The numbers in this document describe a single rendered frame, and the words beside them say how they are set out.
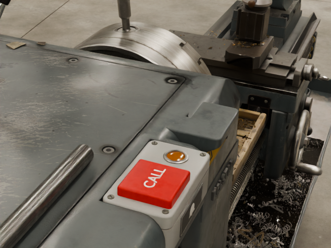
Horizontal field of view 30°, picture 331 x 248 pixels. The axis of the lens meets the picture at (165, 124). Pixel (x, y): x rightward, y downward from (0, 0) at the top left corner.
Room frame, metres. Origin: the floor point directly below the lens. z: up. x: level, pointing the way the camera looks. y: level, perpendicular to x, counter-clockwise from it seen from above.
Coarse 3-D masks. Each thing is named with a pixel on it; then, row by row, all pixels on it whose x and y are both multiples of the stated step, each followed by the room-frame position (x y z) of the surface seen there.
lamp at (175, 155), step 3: (168, 153) 0.60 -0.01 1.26; (171, 153) 0.60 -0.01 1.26; (174, 153) 0.60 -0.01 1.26; (177, 153) 0.60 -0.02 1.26; (180, 153) 0.60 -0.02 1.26; (168, 156) 0.59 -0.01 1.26; (171, 156) 0.59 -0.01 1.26; (174, 156) 0.59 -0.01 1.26; (177, 156) 0.59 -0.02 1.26; (180, 156) 0.59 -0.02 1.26; (183, 156) 0.59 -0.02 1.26; (171, 159) 0.59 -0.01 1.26; (174, 159) 0.59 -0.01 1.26; (177, 159) 0.59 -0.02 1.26; (180, 159) 0.59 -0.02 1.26
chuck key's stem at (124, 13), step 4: (120, 0) 1.04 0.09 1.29; (124, 0) 1.04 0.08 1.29; (128, 0) 1.04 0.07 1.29; (120, 4) 1.04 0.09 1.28; (124, 4) 1.04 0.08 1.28; (128, 4) 1.04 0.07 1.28; (120, 8) 1.04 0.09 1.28; (124, 8) 1.04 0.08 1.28; (128, 8) 1.04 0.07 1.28; (120, 12) 1.04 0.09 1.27; (124, 12) 1.04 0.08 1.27; (128, 12) 1.04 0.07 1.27; (120, 16) 1.04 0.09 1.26; (124, 16) 1.03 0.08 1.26; (128, 16) 1.04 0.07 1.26; (124, 20) 1.04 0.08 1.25; (128, 20) 1.04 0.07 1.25; (124, 24) 1.04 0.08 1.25; (128, 24) 1.04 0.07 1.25; (124, 28) 1.04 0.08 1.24; (128, 28) 1.04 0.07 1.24
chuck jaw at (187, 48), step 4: (188, 44) 1.09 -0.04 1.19; (184, 48) 1.04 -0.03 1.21; (188, 48) 1.05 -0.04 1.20; (192, 48) 1.09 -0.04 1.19; (188, 52) 1.04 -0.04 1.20; (192, 52) 1.07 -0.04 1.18; (196, 52) 1.08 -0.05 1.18; (192, 56) 1.04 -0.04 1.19; (196, 56) 1.07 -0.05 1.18; (200, 56) 1.08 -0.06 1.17; (196, 60) 1.03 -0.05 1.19
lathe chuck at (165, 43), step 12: (120, 24) 1.08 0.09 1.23; (132, 24) 1.07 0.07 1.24; (144, 24) 1.07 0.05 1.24; (96, 36) 1.03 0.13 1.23; (108, 36) 1.01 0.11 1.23; (120, 36) 1.01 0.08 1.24; (132, 36) 1.01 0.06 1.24; (144, 36) 1.01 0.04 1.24; (156, 36) 1.03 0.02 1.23; (168, 36) 1.04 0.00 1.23; (156, 48) 0.98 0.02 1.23; (168, 48) 1.00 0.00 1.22; (180, 48) 1.02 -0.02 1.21; (168, 60) 0.97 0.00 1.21; (180, 60) 0.99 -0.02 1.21; (192, 60) 1.01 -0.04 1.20; (204, 72) 1.02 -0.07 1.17
